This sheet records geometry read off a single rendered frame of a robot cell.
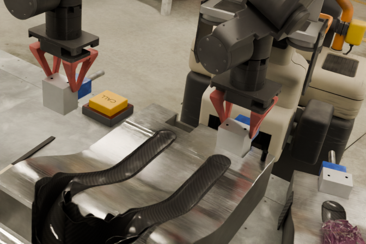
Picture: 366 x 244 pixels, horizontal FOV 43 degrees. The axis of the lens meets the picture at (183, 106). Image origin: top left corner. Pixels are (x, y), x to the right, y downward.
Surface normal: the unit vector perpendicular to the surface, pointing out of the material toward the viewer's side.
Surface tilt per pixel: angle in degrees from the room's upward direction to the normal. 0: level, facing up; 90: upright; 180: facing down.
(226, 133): 95
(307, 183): 0
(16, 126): 0
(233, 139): 95
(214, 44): 95
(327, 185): 90
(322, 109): 0
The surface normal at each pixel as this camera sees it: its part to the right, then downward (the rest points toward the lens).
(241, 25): 0.29, -0.57
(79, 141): 0.13, -0.85
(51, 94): -0.53, 0.39
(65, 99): 0.84, 0.36
